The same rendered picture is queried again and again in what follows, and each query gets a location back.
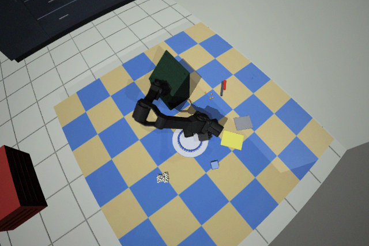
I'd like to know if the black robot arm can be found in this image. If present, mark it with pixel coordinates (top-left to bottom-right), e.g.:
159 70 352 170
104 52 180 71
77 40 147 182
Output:
133 79 224 142

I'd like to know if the white round bead board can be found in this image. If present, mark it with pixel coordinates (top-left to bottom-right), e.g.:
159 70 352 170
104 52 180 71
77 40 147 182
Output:
172 129 209 158

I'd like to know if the yellow flat rectangular pad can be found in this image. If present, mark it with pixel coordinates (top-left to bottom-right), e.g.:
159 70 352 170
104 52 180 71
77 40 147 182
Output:
220 130 244 150

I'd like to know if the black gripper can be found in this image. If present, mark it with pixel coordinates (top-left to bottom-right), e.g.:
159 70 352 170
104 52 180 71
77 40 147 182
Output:
183 119 219 138

